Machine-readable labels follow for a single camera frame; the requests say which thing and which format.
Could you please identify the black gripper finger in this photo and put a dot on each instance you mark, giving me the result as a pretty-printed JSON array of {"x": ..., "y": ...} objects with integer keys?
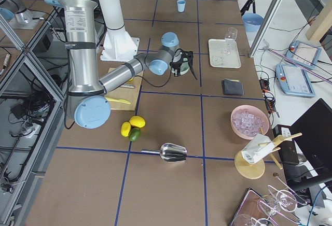
[{"x": 176, "y": 72}]

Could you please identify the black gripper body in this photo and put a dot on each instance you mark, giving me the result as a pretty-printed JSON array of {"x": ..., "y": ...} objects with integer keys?
[{"x": 185, "y": 58}]

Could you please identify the green bowl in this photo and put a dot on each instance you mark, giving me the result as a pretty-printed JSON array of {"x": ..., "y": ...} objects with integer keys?
[{"x": 184, "y": 68}]

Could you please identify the light blue cup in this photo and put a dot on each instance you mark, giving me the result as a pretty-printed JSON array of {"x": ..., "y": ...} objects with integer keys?
[{"x": 181, "y": 5}]

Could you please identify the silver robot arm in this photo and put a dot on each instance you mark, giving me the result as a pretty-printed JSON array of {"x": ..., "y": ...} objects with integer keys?
[{"x": 86, "y": 102}]

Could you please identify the blue bowl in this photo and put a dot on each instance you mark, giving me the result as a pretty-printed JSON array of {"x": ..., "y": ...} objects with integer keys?
[{"x": 252, "y": 22}]

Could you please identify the metal ice scoop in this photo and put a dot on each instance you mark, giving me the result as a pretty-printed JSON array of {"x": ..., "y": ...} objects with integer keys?
[{"x": 170, "y": 152}]

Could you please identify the pink bowl of ice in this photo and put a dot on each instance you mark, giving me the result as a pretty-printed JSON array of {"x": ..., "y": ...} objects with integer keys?
[{"x": 247, "y": 121}]

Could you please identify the cream bear tray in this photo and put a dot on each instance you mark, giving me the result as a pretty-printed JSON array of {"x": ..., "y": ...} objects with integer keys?
[{"x": 218, "y": 60}]

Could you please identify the wooden cutting board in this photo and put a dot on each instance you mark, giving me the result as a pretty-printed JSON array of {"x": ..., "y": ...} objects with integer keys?
[{"x": 129, "y": 94}]

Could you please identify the steel muddler black tip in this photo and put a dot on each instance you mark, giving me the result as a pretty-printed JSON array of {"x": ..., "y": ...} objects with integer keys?
[{"x": 129, "y": 86}]

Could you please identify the clear wine glass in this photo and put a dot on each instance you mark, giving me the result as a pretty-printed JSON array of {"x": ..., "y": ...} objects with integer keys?
[{"x": 229, "y": 39}]

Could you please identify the yellow lemon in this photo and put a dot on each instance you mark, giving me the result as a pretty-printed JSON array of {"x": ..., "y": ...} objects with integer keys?
[
  {"x": 125, "y": 129},
  {"x": 137, "y": 121}
]

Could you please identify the yellow plastic knife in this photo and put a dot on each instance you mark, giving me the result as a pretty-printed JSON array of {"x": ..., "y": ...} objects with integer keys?
[{"x": 118, "y": 100}]

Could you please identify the green lime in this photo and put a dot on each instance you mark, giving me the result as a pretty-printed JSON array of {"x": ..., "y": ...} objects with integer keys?
[{"x": 134, "y": 134}]

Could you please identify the blue teach pendant near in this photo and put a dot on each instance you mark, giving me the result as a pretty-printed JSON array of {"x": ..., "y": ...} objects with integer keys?
[{"x": 294, "y": 81}]

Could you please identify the blue teach pendant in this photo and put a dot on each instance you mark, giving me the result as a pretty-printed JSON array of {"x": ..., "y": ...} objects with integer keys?
[
  {"x": 294, "y": 81},
  {"x": 304, "y": 54}
]

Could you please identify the wooden stand with white box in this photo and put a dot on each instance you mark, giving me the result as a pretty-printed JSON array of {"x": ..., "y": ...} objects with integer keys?
[{"x": 249, "y": 161}]

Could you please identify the blue teach pendant far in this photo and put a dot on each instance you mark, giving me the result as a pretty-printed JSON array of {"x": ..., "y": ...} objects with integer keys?
[{"x": 304, "y": 54}]

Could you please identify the black monitor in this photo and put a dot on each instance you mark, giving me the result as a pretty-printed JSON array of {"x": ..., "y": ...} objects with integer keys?
[{"x": 315, "y": 143}]

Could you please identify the upside-down glasses on tray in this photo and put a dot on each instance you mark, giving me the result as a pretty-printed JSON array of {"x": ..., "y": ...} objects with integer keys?
[{"x": 277, "y": 206}]

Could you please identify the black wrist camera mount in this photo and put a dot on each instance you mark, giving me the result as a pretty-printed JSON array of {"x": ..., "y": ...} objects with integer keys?
[{"x": 187, "y": 56}]

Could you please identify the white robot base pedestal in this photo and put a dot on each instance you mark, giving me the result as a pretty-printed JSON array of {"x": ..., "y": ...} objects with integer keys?
[{"x": 118, "y": 44}]

